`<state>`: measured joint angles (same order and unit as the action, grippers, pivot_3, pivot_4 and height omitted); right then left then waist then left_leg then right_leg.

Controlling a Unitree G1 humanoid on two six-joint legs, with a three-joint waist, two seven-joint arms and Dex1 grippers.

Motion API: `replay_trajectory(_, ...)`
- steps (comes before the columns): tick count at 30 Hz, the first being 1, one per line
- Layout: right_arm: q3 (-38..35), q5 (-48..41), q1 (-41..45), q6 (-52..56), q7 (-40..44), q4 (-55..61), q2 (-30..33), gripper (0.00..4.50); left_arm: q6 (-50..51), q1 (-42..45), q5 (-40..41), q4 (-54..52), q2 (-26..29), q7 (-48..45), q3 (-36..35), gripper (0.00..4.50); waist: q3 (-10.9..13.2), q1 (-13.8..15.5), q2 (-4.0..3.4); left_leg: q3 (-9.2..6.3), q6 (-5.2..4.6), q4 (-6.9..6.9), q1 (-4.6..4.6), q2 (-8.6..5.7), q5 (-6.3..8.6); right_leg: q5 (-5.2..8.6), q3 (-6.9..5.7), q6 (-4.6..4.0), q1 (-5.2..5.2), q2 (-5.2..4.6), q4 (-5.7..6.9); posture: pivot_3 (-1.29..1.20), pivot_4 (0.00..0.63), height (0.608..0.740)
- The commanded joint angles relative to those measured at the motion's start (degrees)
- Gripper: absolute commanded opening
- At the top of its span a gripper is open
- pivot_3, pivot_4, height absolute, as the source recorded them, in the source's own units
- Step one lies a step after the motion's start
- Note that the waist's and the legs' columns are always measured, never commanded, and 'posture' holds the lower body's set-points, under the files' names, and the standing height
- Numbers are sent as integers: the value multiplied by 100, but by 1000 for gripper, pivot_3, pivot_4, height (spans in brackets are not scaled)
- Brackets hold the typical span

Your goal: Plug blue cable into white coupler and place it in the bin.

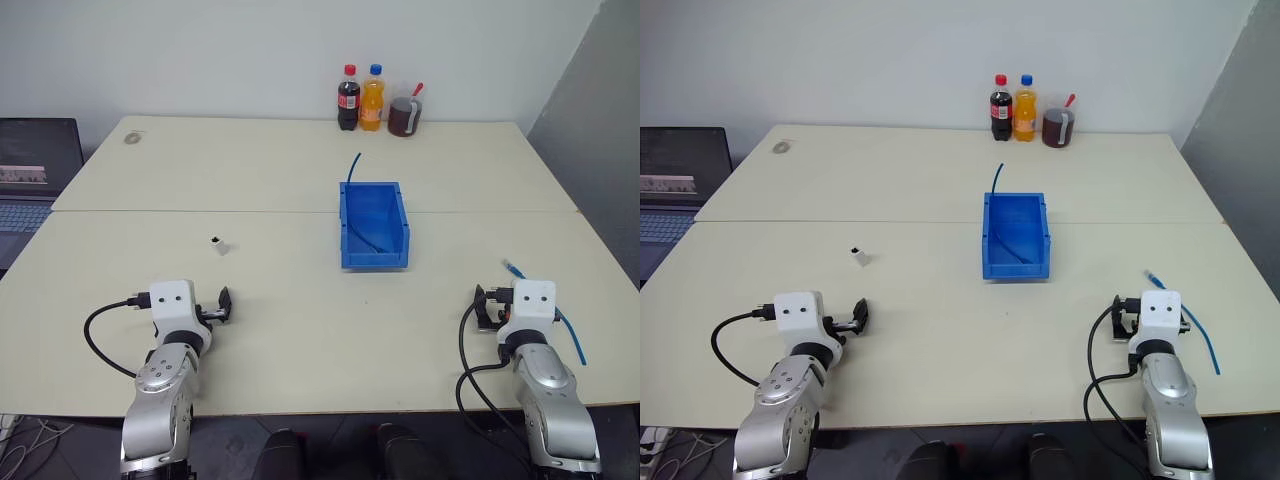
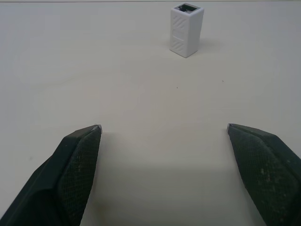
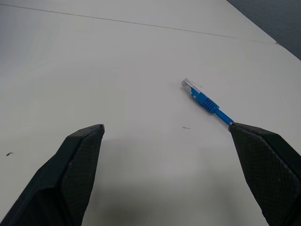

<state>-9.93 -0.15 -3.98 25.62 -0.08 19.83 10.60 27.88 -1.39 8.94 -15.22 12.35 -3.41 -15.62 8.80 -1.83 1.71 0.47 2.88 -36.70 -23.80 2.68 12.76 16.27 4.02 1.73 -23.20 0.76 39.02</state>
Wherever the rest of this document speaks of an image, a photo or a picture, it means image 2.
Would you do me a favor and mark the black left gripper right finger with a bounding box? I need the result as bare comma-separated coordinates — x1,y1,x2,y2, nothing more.
226,123,301,226

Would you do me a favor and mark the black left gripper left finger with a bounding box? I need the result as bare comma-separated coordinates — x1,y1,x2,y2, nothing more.
0,124,103,226

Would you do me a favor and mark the white plastic RJ45 ethernet coupler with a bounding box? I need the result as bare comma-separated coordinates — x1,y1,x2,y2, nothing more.
169,3,205,58

